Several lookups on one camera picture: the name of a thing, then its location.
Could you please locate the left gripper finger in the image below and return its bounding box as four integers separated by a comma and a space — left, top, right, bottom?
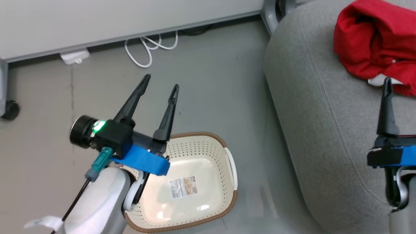
113, 74, 152, 128
152, 84, 180, 142

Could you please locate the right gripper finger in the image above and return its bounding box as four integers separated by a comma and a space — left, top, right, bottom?
376, 77, 400, 137

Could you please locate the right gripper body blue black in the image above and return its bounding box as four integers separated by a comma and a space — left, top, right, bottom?
367, 135, 416, 168

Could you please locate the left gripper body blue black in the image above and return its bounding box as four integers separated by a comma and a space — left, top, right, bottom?
69, 115, 170, 176

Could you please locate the red white clothing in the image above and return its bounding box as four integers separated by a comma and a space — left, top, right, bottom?
334, 0, 416, 97

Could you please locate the cream perforated laundry basket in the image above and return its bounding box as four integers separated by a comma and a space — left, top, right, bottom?
123, 132, 238, 233

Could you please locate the grey fabric sofa seat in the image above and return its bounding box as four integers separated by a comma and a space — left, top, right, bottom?
263, 0, 416, 234

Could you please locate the paper label sticker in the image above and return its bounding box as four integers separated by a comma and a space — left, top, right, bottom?
168, 176, 199, 199

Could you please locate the white power adapter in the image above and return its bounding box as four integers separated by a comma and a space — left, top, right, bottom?
60, 49, 90, 65

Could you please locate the white partition panel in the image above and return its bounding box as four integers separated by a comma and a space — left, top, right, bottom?
0, 0, 264, 62

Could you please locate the white paper tag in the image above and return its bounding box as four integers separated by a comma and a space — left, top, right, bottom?
23, 216, 64, 229

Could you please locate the black caster wheel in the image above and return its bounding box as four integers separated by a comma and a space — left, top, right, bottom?
1, 100, 20, 121

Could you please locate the white looped cable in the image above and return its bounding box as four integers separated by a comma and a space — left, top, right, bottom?
124, 31, 179, 69

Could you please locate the black cable under partition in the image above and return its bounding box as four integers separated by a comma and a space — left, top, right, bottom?
180, 24, 213, 36

